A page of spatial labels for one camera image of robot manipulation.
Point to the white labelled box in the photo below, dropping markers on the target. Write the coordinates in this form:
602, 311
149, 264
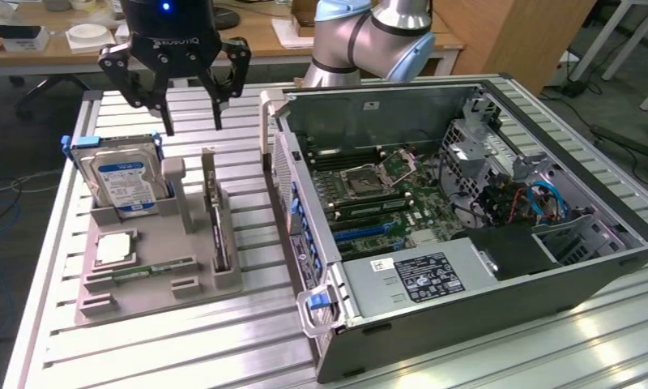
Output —
121, 34

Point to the hard disk with blue bracket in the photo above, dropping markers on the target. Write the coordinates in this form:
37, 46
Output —
121, 182

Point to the grey cup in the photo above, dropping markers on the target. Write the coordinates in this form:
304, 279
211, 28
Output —
57, 5

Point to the white table frame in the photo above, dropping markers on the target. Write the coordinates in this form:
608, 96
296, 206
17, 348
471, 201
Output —
599, 42

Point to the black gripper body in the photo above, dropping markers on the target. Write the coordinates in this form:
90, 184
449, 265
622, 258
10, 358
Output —
172, 36

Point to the white round moulded part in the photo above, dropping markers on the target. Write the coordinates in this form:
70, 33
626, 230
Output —
88, 38

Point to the metal socket cover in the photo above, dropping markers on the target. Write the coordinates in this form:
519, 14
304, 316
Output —
396, 166

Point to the grey parts rack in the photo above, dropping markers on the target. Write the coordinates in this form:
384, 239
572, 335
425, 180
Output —
156, 251

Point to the black lamp base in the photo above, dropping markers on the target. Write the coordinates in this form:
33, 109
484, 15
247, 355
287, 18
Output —
228, 20

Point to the green RAM stick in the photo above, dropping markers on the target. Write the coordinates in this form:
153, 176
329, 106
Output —
140, 270
372, 207

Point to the white box with black lid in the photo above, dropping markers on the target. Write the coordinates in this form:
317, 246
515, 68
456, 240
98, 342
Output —
24, 42

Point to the black chair base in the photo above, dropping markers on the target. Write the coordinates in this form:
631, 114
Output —
627, 138
34, 92

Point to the black graphics card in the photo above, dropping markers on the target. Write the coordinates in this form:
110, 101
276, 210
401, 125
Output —
219, 227

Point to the blue expansion slot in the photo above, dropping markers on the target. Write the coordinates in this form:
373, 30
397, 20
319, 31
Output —
361, 231

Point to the metal disk bay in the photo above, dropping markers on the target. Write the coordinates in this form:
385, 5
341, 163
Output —
607, 239

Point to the white paper stack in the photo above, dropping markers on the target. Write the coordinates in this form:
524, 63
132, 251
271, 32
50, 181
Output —
288, 34

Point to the black open PC case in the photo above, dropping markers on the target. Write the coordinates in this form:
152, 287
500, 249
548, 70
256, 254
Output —
464, 324

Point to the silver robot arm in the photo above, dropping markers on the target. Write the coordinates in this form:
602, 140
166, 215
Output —
356, 40

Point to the wooden desk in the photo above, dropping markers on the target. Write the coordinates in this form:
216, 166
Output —
32, 58

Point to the brown cardboard box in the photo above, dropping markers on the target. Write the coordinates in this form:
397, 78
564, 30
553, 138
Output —
303, 12

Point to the CPU socket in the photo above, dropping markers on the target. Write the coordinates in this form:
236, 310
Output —
363, 182

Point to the wooden cabinet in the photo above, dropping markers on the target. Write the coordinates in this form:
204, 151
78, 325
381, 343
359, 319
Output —
529, 36

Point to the blue case latch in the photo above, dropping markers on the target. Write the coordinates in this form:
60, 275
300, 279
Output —
316, 302

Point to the grey power supply unit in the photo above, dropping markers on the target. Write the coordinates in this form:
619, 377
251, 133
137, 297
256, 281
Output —
367, 291

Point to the silver CPU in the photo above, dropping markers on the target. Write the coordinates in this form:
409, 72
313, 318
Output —
113, 249

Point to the perforated metal drive cage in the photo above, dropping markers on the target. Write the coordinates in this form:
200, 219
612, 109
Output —
475, 154

